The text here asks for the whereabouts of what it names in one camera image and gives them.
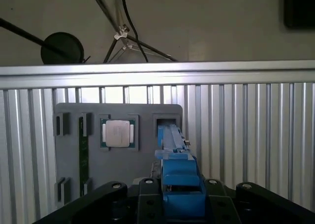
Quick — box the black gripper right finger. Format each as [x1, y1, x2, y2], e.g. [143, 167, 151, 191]
[203, 178, 315, 224]

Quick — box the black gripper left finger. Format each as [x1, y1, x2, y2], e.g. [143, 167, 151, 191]
[34, 177, 163, 224]

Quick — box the hard disk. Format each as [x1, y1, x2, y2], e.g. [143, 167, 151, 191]
[150, 124, 207, 224]

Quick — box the grey parts rack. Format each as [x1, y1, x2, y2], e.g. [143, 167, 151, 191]
[53, 103, 184, 210]

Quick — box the silver CPU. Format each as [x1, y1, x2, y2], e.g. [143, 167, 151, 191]
[100, 118, 136, 151]

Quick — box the green RAM stick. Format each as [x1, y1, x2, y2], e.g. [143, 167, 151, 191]
[78, 117, 90, 185]

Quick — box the black tripod with white clamps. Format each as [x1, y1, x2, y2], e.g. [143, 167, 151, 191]
[86, 0, 179, 64]

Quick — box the black round-base stand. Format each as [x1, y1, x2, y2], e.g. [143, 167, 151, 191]
[0, 17, 91, 65]

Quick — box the black floor plate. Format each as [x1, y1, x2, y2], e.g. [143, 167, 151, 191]
[284, 0, 315, 29]

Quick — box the black hanging cable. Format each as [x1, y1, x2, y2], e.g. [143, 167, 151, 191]
[115, 0, 150, 63]

